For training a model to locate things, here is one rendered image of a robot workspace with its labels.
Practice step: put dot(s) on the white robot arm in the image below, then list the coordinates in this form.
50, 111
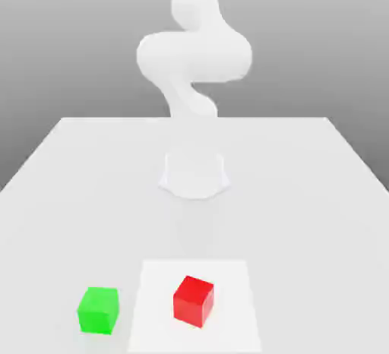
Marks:
194, 56

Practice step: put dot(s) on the small red cube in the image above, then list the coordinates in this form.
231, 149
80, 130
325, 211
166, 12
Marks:
193, 301

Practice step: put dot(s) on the small green cube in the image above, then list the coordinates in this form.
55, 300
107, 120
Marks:
98, 311

